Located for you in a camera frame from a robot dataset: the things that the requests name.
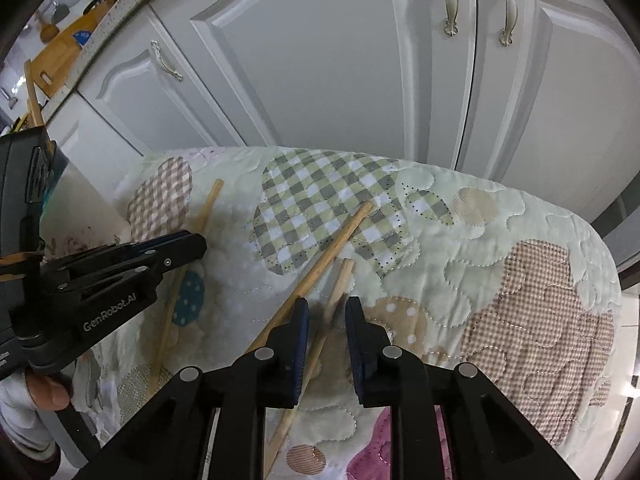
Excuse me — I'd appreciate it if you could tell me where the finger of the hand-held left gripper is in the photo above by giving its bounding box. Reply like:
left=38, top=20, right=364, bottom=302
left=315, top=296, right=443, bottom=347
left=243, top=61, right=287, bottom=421
left=44, top=230, right=196, bottom=275
left=59, top=233, right=209, bottom=308

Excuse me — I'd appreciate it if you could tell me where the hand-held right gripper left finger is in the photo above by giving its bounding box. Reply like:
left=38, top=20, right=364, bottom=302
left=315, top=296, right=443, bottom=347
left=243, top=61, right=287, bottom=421
left=75, top=297, right=311, bottom=480

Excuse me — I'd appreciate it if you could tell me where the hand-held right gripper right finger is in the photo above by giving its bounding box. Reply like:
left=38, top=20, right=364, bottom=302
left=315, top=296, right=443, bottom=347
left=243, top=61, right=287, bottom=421
left=345, top=296, right=583, bottom=480

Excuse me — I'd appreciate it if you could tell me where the wooden chopstick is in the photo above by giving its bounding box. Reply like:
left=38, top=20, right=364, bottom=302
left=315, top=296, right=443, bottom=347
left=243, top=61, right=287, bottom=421
left=244, top=201, right=376, bottom=358
left=146, top=178, right=225, bottom=397
left=262, top=258, right=356, bottom=478
left=24, top=60, right=47, bottom=129

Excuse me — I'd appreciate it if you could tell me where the person's left hand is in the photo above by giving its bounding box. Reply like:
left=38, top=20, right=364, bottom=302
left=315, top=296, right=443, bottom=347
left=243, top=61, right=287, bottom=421
left=0, top=374, right=74, bottom=462

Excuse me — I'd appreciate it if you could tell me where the white cabinet door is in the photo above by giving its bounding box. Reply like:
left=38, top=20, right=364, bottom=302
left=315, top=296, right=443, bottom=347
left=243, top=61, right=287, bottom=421
left=150, top=0, right=479, bottom=172
left=44, top=92, right=149, bottom=196
left=75, top=2, right=251, bottom=158
left=452, top=0, right=640, bottom=222

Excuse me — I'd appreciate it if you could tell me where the patchwork quilted mat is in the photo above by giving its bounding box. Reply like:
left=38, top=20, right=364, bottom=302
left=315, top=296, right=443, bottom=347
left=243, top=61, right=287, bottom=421
left=40, top=146, right=624, bottom=480

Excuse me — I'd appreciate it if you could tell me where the wooden cutting board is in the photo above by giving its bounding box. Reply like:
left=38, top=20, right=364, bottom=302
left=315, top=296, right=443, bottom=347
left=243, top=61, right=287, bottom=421
left=30, top=10, right=109, bottom=99

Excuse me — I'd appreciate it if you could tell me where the speckled stone countertop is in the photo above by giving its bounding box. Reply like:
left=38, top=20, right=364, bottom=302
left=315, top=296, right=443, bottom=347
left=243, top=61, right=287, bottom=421
left=40, top=0, right=197, bottom=117

